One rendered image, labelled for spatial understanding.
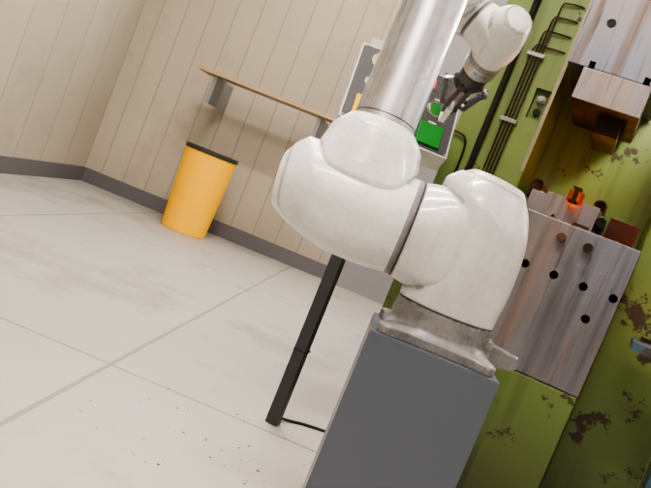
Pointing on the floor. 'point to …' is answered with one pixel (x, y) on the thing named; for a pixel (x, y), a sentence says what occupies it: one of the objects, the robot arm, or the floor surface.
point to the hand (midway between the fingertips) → (446, 111)
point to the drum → (198, 190)
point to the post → (305, 340)
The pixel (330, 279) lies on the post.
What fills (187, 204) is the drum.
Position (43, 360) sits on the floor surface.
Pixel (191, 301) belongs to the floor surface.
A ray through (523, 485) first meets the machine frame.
